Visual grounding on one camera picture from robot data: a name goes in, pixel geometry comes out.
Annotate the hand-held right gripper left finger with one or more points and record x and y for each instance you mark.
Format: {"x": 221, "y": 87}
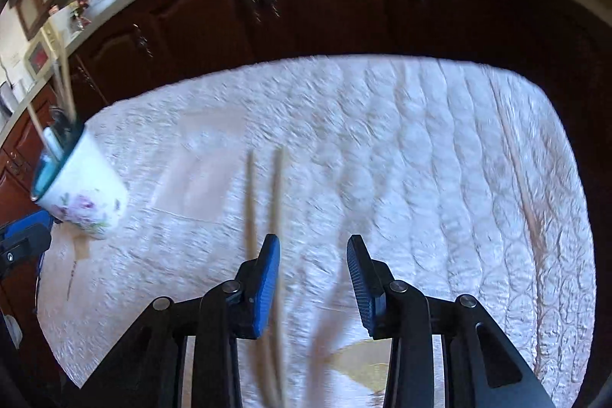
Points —
{"x": 265, "y": 283}

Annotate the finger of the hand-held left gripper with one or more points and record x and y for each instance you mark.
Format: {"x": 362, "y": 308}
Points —
{"x": 24, "y": 245}
{"x": 26, "y": 221}

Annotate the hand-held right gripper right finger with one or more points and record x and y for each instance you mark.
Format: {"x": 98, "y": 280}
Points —
{"x": 361, "y": 288}

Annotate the white floral cup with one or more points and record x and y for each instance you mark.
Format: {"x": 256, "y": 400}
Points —
{"x": 83, "y": 193}

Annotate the white quilted tablecloth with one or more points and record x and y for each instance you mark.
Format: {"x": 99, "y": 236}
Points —
{"x": 382, "y": 159}

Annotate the brown wooden cabinet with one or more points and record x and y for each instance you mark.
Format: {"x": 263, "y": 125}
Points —
{"x": 334, "y": 1}

